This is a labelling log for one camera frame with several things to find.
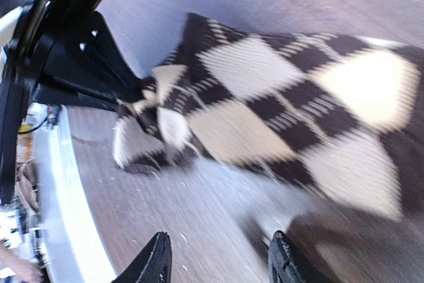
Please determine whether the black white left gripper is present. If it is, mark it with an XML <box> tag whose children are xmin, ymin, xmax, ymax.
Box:
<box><xmin>1</xmin><ymin>0</ymin><xmax>142</xmax><ymax>203</ymax></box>

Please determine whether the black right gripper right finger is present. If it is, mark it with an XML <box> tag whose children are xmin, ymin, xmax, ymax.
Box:
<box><xmin>268</xmin><ymin>231</ymin><xmax>331</xmax><ymax>283</ymax></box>

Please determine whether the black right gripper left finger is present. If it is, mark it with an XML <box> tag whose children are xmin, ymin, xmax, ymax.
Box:
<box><xmin>111</xmin><ymin>231</ymin><xmax>172</xmax><ymax>283</ymax></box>

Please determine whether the beige brown argyle sock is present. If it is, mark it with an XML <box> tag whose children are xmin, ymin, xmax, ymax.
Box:
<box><xmin>113</xmin><ymin>13</ymin><xmax>423</xmax><ymax>219</ymax></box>

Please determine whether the person in striped shirt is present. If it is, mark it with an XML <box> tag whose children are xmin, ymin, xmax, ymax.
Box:
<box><xmin>1</xmin><ymin>245</ymin><xmax>44</xmax><ymax>283</ymax></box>

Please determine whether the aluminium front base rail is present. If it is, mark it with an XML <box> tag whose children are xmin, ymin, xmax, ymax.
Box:
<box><xmin>33</xmin><ymin>107</ymin><xmax>117</xmax><ymax>282</ymax></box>

